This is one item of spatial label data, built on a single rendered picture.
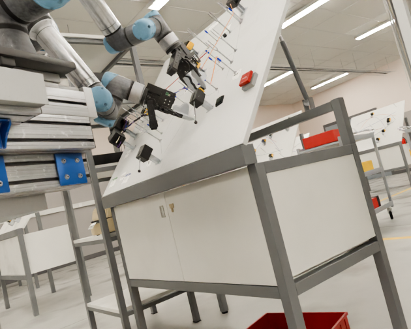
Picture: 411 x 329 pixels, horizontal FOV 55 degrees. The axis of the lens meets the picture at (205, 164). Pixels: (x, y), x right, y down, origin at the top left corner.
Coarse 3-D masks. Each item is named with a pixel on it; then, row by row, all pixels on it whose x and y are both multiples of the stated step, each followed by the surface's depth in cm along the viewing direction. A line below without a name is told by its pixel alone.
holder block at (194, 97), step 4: (196, 92) 154; (200, 92) 155; (192, 96) 155; (196, 96) 153; (200, 96) 154; (204, 96) 156; (192, 100) 153; (196, 100) 152; (200, 100) 153; (192, 104) 155; (196, 104) 154; (200, 104) 154
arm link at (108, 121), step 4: (112, 96) 140; (116, 96) 140; (116, 100) 140; (120, 100) 142; (116, 104) 140; (120, 104) 142; (116, 108) 138; (112, 112) 136; (116, 112) 140; (100, 116) 137; (104, 116) 136; (108, 116) 137; (112, 116) 139; (116, 116) 142; (96, 120) 139; (100, 120) 138; (104, 120) 139; (108, 120) 139; (112, 120) 140; (100, 124) 143; (104, 124) 139; (108, 124) 140; (112, 124) 141
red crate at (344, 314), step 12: (312, 312) 169; (324, 312) 166; (336, 312) 163; (252, 324) 172; (264, 324) 179; (276, 324) 180; (312, 324) 169; (324, 324) 166; (336, 324) 150; (348, 324) 159
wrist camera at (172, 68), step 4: (176, 52) 154; (180, 52) 155; (172, 56) 156; (176, 56) 153; (180, 56) 154; (172, 60) 153; (176, 60) 152; (172, 64) 150; (176, 64) 151; (168, 68) 151; (172, 68) 149; (176, 68) 150; (168, 72) 151; (172, 72) 151
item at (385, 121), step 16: (368, 112) 841; (384, 112) 804; (400, 112) 773; (352, 128) 851; (368, 128) 816; (384, 128) 770; (368, 144) 791; (384, 144) 759; (400, 144) 731; (368, 160) 783; (384, 160) 759; (400, 160) 736
